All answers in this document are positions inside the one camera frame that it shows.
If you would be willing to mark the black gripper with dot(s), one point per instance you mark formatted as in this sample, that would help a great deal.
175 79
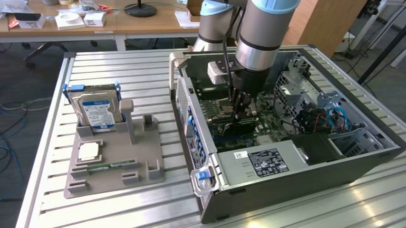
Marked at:
250 80

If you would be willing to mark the white table frame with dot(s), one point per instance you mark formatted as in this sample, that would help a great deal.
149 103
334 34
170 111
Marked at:
390 35

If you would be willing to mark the grey open disk bay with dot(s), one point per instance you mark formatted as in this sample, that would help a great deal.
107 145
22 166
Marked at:
358 140

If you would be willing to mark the blue expansion slot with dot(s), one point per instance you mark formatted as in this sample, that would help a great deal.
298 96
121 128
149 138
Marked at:
226 139

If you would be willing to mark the black stand pole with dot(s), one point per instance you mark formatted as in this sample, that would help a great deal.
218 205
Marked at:
381 52

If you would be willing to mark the CPU socket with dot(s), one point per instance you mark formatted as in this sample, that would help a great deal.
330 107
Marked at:
224 108

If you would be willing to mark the white paper stack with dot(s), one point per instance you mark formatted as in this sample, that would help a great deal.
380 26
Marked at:
187 21

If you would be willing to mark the grey cup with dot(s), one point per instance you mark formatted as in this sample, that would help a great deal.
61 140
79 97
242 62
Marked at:
50 2

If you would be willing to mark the black air shroud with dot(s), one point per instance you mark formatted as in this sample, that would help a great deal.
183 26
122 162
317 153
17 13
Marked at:
317 148

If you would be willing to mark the black office chair base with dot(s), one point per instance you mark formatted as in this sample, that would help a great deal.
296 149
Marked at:
45 51

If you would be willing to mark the silver chipset heatsink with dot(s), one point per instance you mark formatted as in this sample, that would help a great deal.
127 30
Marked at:
265 140

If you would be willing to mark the white labelled box black top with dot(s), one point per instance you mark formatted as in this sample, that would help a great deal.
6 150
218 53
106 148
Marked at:
31 22

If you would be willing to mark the green Dell motherboard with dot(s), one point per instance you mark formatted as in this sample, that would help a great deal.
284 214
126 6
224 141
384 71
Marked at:
270 126

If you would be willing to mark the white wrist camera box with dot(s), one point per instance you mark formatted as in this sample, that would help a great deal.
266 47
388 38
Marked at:
217 73

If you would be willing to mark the long wooden desk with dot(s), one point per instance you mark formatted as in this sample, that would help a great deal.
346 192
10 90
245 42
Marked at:
47 32

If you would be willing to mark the open black PC case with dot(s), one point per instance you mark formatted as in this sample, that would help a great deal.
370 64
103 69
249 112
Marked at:
285 194

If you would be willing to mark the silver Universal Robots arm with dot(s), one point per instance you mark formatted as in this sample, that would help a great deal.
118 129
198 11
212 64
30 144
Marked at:
264 33

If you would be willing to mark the grey parts rack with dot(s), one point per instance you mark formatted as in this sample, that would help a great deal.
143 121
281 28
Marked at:
127 154

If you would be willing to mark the perforated metal disk bay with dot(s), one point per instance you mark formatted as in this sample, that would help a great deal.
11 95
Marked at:
296 95

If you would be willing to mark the silver CPU chip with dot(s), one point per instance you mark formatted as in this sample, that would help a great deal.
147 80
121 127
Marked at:
89 152

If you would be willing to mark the black round lamp base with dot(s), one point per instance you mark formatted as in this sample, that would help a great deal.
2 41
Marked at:
141 11

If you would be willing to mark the plain white labelled box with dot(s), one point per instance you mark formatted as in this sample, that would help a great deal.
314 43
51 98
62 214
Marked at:
94 20

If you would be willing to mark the blue case latch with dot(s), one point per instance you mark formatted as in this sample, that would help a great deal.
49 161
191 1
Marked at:
204 175

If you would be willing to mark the brown cardboard box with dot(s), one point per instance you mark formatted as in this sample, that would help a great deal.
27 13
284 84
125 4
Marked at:
194 9

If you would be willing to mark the hard disk with blue caddy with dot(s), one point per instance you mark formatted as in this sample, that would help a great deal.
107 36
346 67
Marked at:
95 111

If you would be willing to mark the wooden cabinet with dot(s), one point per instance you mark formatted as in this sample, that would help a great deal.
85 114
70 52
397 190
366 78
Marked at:
326 21

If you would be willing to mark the white box with round hollow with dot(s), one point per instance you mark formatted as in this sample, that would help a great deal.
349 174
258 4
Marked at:
70 21

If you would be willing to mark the metal socket cover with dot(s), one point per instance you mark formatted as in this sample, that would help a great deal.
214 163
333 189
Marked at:
254 109

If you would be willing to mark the green RAM stick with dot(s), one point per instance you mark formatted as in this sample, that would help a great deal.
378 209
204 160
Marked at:
107 165

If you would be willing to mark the grey power supply unit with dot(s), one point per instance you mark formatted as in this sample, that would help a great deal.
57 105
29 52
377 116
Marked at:
241 164

